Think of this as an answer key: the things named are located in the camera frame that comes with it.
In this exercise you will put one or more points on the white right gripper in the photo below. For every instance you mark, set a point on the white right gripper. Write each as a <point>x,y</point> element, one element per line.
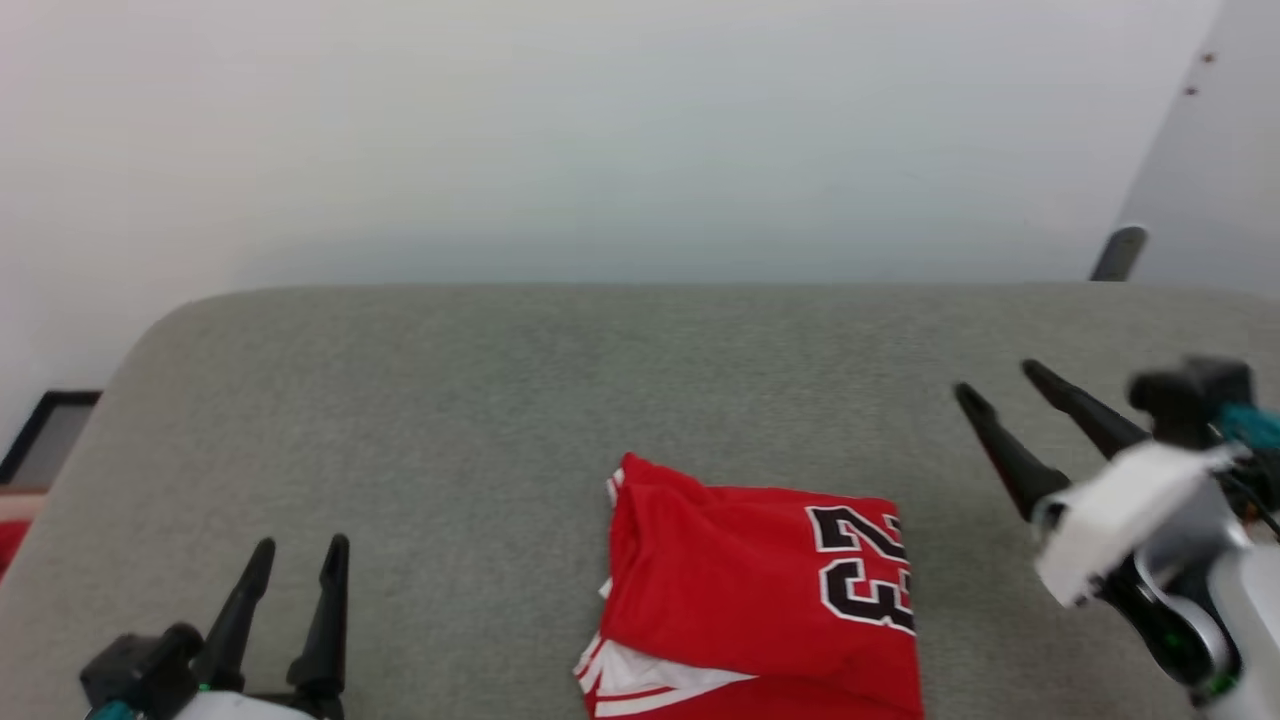
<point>1120,520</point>

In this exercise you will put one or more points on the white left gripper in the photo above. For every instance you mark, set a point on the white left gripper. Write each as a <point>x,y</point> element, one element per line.
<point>240,708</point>

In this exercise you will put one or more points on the red and white jersey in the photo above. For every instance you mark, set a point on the red and white jersey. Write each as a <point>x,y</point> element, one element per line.
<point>720,590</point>

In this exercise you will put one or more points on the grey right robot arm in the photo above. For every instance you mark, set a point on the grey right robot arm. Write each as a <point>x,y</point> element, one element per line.
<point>1240,620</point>

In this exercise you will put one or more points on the dark grey furniture leg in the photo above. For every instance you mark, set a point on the dark grey furniture leg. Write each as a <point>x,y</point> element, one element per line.
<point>1118,255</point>

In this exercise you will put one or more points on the red cloth on floor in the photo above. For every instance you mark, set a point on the red cloth on floor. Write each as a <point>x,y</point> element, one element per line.
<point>10,545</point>

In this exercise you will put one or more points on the light grey panel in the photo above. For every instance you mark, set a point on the light grey panel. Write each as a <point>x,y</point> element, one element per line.
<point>1220,160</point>

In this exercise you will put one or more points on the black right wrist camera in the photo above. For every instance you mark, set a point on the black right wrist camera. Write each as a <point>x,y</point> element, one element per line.
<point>1190,395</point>

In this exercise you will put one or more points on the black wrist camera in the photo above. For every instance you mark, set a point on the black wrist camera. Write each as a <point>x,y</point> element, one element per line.
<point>140,665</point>
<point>1190,395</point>

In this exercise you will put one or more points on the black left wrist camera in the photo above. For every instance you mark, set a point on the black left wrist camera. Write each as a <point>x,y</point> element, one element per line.
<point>140,665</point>

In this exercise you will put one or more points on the teal left camera connector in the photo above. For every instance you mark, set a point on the teal left camera connector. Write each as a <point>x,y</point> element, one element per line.
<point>110,712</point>

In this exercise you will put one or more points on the teal camera connector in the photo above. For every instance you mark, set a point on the teal camera connector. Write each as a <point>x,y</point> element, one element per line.
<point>110,712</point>
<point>1250,427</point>

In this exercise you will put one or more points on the teal right camera connector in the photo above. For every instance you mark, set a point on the teal right camera connector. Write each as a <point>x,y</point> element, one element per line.
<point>1250,427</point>

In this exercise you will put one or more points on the black picture frame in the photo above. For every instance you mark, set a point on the black picture frame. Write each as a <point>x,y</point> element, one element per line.
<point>25,440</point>

